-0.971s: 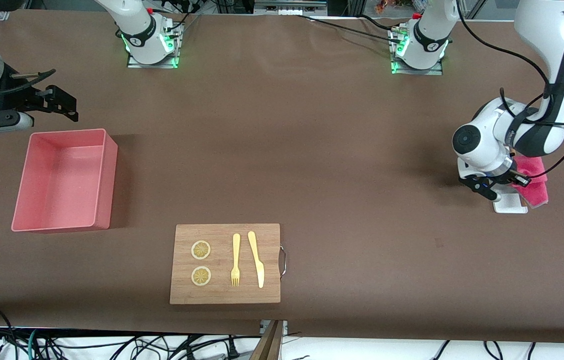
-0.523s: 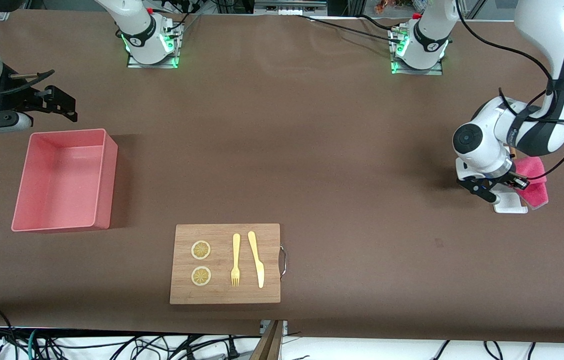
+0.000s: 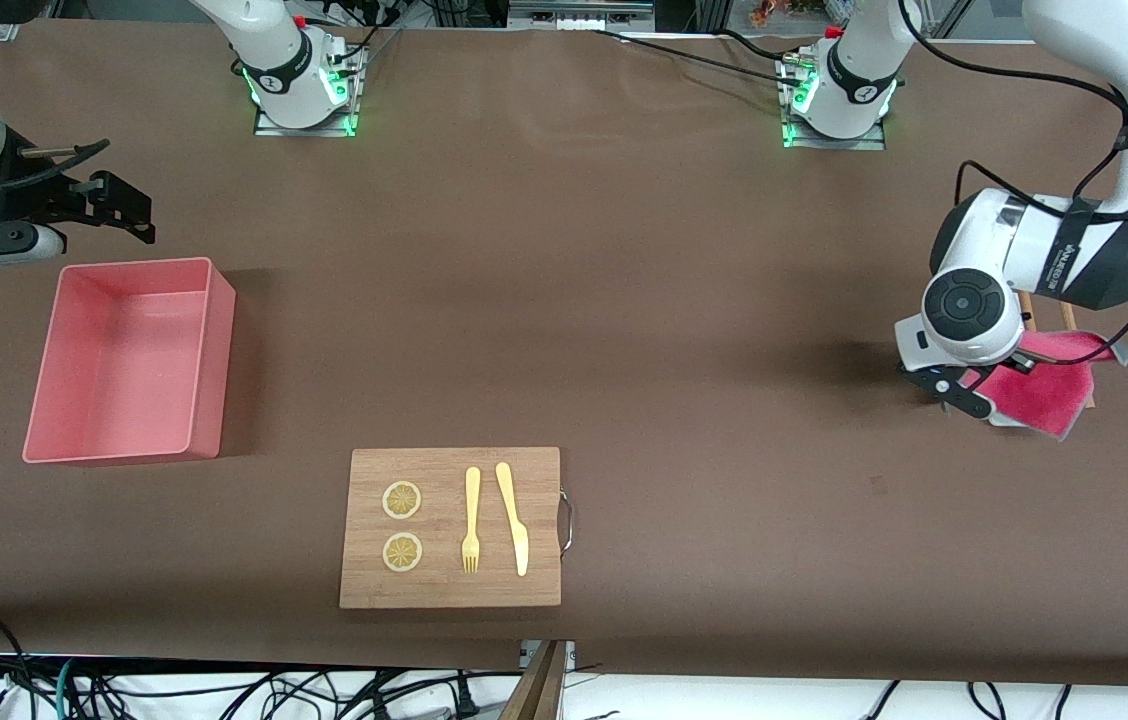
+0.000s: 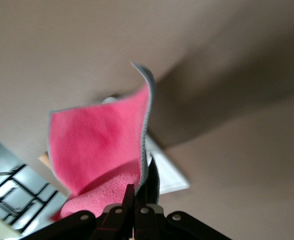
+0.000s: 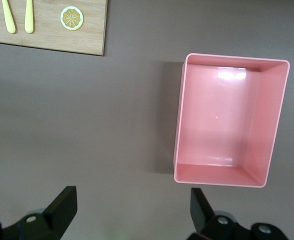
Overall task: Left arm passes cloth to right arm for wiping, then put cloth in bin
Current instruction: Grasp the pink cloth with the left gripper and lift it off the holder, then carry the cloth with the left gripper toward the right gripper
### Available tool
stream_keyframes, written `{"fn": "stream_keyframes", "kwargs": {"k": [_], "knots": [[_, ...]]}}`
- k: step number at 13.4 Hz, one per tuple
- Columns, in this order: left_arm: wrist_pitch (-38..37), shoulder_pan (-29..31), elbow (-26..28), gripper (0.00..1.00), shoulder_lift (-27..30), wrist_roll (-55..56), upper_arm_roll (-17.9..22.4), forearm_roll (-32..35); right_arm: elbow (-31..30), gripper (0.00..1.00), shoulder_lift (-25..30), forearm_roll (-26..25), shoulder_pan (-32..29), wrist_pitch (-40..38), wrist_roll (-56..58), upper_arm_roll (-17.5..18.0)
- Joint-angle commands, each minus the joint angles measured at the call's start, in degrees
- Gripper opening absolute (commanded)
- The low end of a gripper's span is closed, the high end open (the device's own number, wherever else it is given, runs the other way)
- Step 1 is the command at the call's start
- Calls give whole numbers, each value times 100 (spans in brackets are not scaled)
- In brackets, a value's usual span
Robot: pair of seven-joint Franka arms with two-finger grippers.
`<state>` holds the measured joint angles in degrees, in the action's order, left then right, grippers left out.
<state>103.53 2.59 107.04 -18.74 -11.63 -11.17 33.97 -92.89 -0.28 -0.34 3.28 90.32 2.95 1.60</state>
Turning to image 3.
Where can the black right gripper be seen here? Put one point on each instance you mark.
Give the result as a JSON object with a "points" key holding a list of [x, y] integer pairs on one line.
{"points": [[34, 193]]}

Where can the pink and grey cloth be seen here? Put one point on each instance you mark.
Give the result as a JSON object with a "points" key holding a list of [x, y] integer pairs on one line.
{"points": [[1039, 395]]}

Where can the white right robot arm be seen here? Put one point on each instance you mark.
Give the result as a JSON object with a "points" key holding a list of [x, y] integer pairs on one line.
{"points": [[276, 60]]}

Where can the brown wooden stick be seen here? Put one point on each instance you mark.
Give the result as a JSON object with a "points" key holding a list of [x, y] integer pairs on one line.
{"points": [[1068, 316], [1027, 310]]}

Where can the pink plastic bin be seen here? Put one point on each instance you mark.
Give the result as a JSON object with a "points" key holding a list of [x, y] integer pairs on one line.
{"points": [[124, 365]]}

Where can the lemon slice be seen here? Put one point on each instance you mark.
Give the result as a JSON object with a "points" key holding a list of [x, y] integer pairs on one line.
{"points": [[402, 553], [401, 500]]}

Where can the yellow plastic fork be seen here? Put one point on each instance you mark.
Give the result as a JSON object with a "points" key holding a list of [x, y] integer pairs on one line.
{"points": [[471, 520]]}

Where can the yellow plastic knife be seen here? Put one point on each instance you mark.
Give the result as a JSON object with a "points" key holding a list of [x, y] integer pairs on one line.
{"points": [[512, 510]]}

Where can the wooden cutting board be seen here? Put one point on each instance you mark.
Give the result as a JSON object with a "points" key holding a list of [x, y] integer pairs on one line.
{"points": [[449, 590]]}

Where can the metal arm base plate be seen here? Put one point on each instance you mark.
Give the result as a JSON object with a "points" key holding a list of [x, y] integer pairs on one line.
{"points": [[309, 128], [829, 143]]}

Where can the grey network switch box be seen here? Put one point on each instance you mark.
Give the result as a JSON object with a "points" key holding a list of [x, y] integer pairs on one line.
{"points": [[579, 12]]}

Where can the small metal bracket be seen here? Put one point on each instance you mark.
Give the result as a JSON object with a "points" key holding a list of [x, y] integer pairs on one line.
{"points": [[527, 655]]}

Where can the wooden post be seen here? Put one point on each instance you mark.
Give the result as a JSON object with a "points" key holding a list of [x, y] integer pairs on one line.
{"points": [[536, 690]]}

